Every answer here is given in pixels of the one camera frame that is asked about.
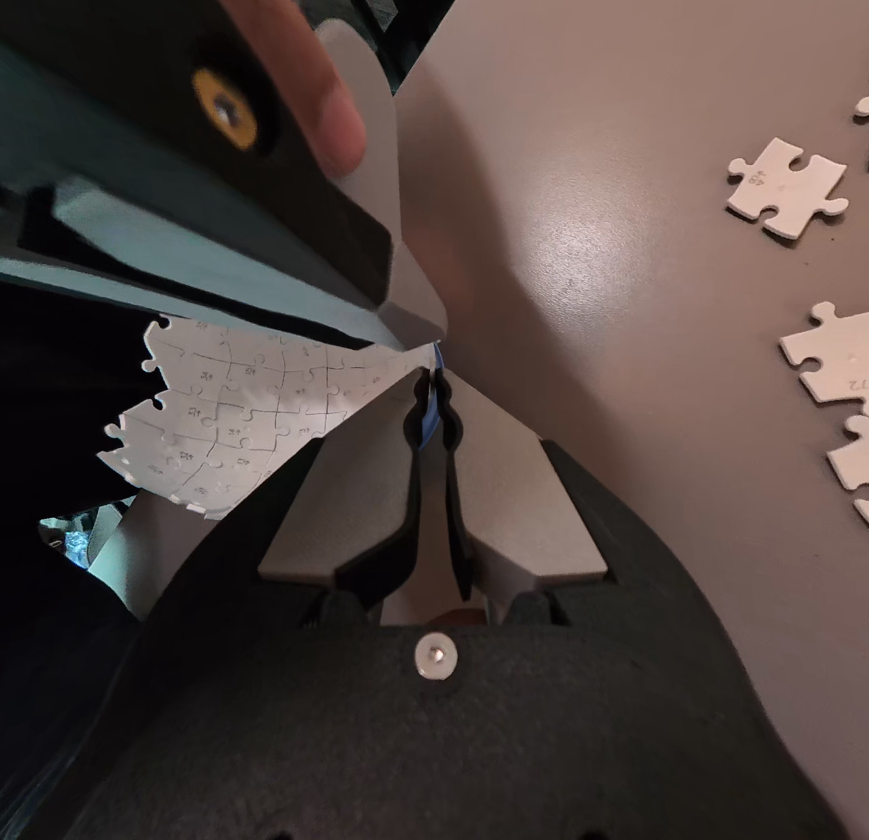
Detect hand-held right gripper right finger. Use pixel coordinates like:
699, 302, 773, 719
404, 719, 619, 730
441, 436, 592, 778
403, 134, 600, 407
434, 365, 608, 617

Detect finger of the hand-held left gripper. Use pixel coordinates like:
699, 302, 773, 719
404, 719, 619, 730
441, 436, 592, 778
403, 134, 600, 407
0, 43, 439, 349
379, 242, 450, 347

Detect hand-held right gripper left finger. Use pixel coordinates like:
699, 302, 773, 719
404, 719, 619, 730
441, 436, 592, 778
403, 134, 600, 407
258, 372, 423, 613

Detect partly built puzzle ball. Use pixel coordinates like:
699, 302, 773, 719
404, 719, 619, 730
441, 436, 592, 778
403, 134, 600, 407
97, 314, 445, 521

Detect puzzle pieces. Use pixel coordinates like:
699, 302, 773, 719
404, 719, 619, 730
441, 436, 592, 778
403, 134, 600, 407
726, 95, 869, 523

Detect person's left hand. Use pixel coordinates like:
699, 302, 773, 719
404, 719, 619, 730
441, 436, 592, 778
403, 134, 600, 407
205, 0, 368, 179

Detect person's dark clothed torso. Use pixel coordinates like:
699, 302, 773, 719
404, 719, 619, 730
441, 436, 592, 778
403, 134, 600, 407
0, 280, 171, 840

